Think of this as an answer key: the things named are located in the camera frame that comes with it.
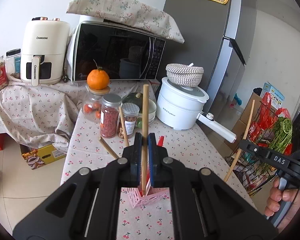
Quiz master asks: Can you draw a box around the clear container black lid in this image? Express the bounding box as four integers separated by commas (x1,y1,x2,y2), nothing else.
6,49,22,77

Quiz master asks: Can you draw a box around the yellow cartoon cardboard box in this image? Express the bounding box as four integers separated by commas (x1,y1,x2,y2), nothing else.
20,144,67,170

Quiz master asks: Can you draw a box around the dark green squash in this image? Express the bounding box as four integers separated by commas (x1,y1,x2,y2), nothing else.
122,92,150,105

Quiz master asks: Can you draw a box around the cream air fryer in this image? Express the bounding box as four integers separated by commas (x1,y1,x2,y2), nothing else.
20,17,71,87

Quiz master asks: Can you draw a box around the woven rope basket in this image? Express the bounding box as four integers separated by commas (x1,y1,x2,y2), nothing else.
165,63,205,88

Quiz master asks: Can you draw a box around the brown cardboard box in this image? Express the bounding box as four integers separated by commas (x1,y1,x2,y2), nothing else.
231,92,263,140

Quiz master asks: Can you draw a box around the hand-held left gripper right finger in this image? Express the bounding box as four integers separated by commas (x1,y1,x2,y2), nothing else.
147,133,278,240

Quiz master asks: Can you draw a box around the bunch of leafy greens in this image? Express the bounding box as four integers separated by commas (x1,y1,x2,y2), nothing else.
267,117,293,153

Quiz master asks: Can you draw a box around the red plastic bag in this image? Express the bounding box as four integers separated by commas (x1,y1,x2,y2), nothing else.
275,107,292,123
249,92,273,140

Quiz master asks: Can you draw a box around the orange with stem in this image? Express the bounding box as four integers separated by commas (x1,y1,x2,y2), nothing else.
87,59,110,90

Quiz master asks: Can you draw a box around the black wire rack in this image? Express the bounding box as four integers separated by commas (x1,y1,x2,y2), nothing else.
225,101,298,197

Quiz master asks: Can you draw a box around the white ceramic bowl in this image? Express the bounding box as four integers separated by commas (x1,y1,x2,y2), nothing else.
137,99,157,125

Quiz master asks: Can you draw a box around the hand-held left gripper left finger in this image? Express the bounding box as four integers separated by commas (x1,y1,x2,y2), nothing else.
12,132,143,240

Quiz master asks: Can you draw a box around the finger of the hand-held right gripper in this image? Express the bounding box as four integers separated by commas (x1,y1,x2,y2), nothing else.
239,139,290,170

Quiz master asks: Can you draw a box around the cherry print tablecloth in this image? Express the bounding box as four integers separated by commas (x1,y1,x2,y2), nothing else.
0,79,258,240

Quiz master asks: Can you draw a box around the person's right hand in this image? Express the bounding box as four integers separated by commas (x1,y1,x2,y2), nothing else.
264,184,300,228

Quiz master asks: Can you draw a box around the black door microwave oven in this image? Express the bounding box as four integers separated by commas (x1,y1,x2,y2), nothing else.
66,15,167,83

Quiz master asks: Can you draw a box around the white electric cooking pot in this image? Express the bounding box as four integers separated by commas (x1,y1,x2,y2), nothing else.
156,77,237,143

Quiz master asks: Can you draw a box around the bamboo chopstick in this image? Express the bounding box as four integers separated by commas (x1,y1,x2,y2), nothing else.
98,139,120,159
119,107,130,147
140,84,150,196
224,100,255,182

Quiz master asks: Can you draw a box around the goji berry jar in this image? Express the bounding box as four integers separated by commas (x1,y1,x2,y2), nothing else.
100,94,122,139

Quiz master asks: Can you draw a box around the grey refrigerator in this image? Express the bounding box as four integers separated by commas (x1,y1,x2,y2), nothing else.
162,0,257,110

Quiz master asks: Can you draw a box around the pink perforated utensil holder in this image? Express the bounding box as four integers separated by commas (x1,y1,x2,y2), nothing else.
125,187,171,209

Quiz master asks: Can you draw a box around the glass jar with wooden lid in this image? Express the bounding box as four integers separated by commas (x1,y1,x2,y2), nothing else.
82,85,111,123

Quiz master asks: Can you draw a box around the floral cover cloth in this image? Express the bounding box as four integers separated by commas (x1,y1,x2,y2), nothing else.
66,0,185,44

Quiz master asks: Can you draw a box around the small spice jar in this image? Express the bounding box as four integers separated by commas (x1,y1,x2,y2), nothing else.
120,103,140,139

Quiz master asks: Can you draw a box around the blue white printed box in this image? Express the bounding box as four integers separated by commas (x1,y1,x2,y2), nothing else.
262,82,285,109

